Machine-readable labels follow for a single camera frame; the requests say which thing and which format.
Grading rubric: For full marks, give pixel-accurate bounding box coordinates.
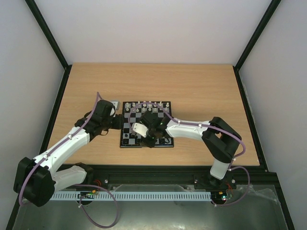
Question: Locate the black and white chessboard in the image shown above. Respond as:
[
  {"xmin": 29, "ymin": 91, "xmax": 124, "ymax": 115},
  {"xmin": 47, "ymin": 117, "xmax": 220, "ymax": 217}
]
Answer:
[{"xmin": 119, "ymin": 101, "xmax": 172, "ymax": 148}]

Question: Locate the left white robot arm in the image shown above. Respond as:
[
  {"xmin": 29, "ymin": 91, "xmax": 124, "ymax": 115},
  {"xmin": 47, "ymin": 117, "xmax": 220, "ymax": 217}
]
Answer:
[{"xmin": 13, "ymin": 100, "xmax": 123, "ymax": 207}]

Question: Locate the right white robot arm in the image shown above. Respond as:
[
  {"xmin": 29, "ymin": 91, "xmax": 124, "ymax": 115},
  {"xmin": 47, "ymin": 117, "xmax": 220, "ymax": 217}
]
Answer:
[{"xmin": 132, "ymin": 111, "xmax": 242, "ymax": 188}]

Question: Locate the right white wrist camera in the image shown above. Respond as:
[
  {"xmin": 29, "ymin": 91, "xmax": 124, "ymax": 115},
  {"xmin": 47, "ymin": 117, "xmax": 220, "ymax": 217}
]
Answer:
[{"xmin": 132, "ymin": 123, "xmax": 148, "ymax": 138}]

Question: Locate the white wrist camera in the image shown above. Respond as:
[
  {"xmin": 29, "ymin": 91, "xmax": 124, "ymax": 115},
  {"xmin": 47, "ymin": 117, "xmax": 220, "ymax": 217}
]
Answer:
[
  {"xmin": 132, "ymin": 123, "xmax": 148, "ymax": 138},
  {"xmin": 111, "ymin": 101, "xmax": 120, "ymax": 111}
]

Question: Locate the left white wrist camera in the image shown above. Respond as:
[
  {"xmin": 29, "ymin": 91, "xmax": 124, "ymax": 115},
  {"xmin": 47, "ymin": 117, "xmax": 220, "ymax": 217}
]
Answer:
[{"xmin": 111, "ymin": 101, "xmax": 120, "ymax": 111}]

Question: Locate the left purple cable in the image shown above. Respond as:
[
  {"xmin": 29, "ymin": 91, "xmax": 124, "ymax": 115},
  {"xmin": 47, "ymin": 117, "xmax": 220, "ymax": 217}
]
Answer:
[{"xmin": 18, "ymin": 91, "xmax": 119, "ymax": 228}]

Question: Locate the white slotted cable duct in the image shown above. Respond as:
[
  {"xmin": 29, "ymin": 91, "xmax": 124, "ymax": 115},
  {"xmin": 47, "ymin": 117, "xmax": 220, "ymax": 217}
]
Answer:
[{"xmin": 50, "ymin": 191, "xmax": 212, "ymax": 202}]

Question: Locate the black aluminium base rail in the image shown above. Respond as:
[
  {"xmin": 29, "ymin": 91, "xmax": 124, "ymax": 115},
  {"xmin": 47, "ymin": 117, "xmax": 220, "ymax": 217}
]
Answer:
[{"xmin": 69, "ymin": 165, "xmax": 281, "ymax": 191}]

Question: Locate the left black frame post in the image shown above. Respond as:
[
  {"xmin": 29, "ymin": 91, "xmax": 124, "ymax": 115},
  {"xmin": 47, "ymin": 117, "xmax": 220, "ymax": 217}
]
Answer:
[{"xmin": 24, "ymin": 0, "xmax": 72, "ymax": 70}]

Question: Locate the black frame post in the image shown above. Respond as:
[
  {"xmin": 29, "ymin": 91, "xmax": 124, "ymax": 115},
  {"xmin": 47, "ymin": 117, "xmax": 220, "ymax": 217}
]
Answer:
[
  {"xmin": 234, "ymin": 0, "xmax": 283, "ymax": 70},
  {"xmin": 24, "ymin": 0, "xmax": 72, "ymax": 70}
]

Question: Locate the right black frame post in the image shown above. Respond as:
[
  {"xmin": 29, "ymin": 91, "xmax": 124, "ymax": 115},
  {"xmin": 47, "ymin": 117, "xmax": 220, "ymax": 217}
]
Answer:
[{"xmin": 234, "ymin": 0, "xmax": 283, "ymax": 70}]

